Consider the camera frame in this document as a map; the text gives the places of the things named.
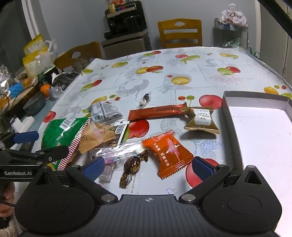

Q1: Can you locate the white plastic bag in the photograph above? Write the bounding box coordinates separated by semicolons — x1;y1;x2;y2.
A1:
220;3;248;25

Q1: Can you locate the gold pastry packet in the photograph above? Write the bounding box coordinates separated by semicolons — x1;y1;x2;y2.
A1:
184;107;220;135

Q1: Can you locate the person's left hand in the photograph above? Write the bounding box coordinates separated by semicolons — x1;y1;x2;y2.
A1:
0;182;16;218

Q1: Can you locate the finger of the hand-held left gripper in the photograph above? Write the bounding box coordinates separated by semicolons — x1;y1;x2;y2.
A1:
0;131;40;149
9;145;69;164

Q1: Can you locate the dark gold candy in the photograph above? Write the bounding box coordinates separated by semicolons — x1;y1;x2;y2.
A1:
119;150;151;188

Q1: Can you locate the small pink packet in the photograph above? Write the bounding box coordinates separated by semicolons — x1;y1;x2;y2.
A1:
99;163;114;183

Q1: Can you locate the clear grey-print packet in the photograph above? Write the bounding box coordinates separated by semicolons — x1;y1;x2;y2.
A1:
89;101;124;122

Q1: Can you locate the long orange snack bar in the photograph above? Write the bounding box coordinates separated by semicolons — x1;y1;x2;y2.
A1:
128;103;187;121

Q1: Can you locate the fruit print tablecloth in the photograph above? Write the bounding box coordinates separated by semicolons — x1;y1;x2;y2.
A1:
32;46;292;196

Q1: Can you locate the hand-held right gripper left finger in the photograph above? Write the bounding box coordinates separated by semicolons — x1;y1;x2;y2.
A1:
34;157;118;203

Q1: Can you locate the clear plastic wrapper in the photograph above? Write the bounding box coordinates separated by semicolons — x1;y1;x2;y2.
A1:
90;139;146;164

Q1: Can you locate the grey cardboard box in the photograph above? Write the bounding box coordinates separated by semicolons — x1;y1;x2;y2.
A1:
222;91;292;170

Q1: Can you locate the wooden chair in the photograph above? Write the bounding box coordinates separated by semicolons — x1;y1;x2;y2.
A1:
53;42;103;72
157;19;203;49

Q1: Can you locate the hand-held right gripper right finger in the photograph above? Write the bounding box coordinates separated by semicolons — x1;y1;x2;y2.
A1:
179;156;263;203

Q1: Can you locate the tan peanut packet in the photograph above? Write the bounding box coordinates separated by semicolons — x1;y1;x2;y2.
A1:
79;122;117;154

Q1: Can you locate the green snack bag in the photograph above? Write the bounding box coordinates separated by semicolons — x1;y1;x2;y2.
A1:
41;117;90;171

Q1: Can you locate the dark bowl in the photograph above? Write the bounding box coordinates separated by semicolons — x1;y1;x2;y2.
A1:
23;92;47;114

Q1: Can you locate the translucent plastic bag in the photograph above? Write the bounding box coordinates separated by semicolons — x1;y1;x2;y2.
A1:
43;39;58;62

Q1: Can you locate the blue textured pack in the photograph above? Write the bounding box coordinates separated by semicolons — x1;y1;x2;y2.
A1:
8;80;25;96

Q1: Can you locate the green tote bag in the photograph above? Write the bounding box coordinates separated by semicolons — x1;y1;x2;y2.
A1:
248;46;260;60

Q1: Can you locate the yellow bag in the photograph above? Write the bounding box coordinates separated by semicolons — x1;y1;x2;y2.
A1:
22;51;49;78
23;34;49;56

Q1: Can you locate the square orange snack packet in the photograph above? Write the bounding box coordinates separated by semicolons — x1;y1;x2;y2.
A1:
142;130;194;180

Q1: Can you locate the small black white candy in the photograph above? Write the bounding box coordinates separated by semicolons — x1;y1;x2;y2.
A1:
139;92;151;107

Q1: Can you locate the black plastic bag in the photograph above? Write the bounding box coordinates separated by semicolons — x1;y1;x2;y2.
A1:
51;72;80;92

